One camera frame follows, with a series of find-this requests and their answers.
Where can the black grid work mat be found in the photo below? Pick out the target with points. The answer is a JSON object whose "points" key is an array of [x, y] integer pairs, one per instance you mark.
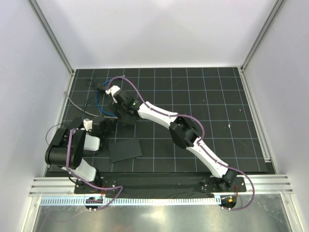
{"points": [[214, 96]]}

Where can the black power adapter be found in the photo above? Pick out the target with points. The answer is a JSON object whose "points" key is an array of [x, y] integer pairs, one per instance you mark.
{"points": [[76, 123], [101, 88]]}

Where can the aluminium frame post right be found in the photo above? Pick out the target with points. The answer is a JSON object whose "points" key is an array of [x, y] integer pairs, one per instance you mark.
{"points": [[274, 12]]}

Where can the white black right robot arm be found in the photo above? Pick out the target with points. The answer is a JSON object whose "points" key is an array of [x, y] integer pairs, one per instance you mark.
{"points": [[186, 132]]}

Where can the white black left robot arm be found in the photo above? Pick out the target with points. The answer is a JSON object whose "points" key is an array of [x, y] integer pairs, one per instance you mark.
{"points": [[76, 140]]}

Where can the aluminium frame post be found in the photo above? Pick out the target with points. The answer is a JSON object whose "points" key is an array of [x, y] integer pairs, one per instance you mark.
{"points": [[50, 34], [274, 12]]}

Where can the aluminium frame post left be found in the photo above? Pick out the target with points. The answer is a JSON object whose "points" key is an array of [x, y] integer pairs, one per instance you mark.
{"points": [[50, 34]]}

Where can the black network switch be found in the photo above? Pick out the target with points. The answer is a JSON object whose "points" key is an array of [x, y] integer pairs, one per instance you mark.
{"points": [[123, 150], [125, 118]]}

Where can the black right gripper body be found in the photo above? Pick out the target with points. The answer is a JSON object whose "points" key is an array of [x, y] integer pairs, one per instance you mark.
{"points": [[120, 109]]}

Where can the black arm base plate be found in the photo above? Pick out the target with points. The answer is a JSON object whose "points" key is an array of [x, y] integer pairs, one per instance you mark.
{"points": [[167, 186]]}

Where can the black power adapter far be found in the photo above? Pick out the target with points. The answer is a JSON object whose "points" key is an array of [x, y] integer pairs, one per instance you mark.
{"points": [[101, 88]]}

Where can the white slotted cable duct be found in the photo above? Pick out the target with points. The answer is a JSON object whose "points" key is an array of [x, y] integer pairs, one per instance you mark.
{"points": [[96, 201]]}

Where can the black power adapter left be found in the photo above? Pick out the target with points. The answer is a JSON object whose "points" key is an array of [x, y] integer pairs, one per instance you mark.
{"points": [[76, 123]]}

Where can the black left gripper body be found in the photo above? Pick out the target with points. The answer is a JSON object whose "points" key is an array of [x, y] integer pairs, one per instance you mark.
{"points": [[109, 128]]}

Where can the aluminium frame rail front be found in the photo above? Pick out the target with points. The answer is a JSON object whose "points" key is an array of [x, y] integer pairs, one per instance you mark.
{"points": [[56, 186]]}

